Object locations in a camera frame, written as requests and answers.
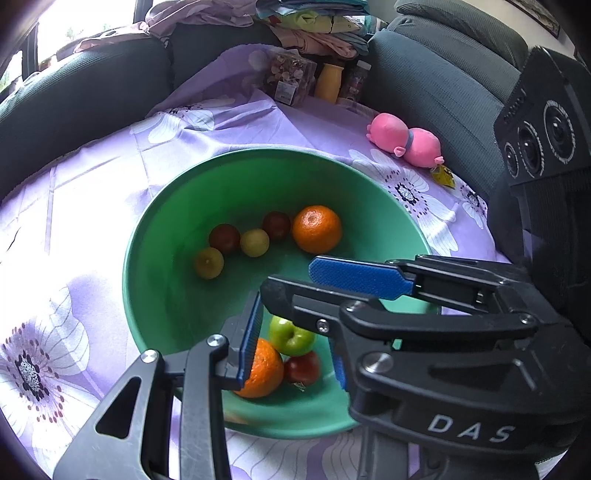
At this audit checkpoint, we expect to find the tan longan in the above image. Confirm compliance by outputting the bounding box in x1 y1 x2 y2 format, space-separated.
193 247 225 280
239 229 270 257

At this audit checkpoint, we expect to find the yellow bottle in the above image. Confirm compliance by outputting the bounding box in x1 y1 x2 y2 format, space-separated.
314 62 345 103

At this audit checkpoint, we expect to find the purple floral tablecloth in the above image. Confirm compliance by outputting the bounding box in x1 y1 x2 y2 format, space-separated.
0 44 513 480

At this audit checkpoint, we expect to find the green bowl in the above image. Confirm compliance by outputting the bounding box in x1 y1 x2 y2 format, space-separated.
122 145 444 439

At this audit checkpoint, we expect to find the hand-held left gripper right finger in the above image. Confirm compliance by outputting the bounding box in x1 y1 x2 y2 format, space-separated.
329 340 541 480

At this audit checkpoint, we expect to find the small yellow packet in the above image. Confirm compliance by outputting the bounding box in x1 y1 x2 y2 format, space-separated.
431 165 457 189

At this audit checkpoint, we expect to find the dark jar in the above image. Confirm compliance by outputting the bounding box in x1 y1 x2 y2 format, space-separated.
337 60 372 104

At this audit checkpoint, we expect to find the orange mandarin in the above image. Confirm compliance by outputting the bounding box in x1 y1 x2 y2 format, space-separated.
292 205 343 254
233 338 284 399

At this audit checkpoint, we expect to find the pile of folded clothes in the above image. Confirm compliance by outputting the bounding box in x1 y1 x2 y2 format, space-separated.
74 0 259 52

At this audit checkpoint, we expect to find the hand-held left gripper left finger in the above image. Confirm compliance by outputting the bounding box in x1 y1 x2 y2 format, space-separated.
53 291 265 480

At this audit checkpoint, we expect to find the framed wall picture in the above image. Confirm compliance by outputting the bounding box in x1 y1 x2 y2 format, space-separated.
508 0 561 38

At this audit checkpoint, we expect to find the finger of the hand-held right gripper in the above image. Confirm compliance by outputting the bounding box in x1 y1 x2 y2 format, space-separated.
261 275 586 418
308 255 539 319

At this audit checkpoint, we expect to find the window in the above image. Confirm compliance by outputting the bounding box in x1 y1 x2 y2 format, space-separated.
0 0 153 93

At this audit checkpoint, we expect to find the green jujube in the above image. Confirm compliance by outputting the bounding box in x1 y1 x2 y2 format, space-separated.
269 315 317 357

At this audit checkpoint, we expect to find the clear box of dried flowers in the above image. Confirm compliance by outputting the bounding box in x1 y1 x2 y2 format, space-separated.
263 48 318 108

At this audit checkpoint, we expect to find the pink plush toy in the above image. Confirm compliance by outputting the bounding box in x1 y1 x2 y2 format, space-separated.
367 113 445 168

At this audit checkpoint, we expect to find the red cherry tomato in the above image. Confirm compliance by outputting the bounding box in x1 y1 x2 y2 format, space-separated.
209 223 241 254
283 351 321 386
262 211 293 241

